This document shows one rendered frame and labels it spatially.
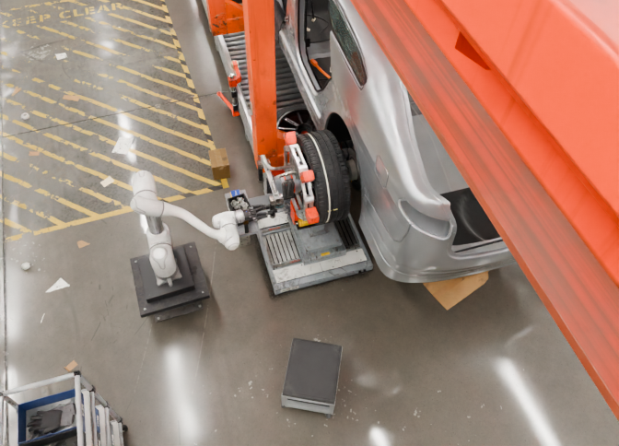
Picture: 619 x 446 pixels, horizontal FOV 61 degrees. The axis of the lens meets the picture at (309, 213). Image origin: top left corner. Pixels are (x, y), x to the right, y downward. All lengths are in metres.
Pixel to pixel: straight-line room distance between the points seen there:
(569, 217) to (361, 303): 3.31
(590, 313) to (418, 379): 3.18
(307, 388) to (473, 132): 2.70
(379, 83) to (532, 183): 2.16
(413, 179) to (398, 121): 0.36
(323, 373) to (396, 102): 1.80
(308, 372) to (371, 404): 0.58
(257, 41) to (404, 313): 2.31
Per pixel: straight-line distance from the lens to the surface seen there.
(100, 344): 4.29
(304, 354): 3.66
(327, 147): 3.58
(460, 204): 3.79
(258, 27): 3.40
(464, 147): 1.08
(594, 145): 0.47
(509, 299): 4.57
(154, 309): 3.96
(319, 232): 4.27
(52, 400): 3.33
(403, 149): 2.91
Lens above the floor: 3.73
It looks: 53 degrees down
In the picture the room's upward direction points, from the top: 3 degrees clockwise
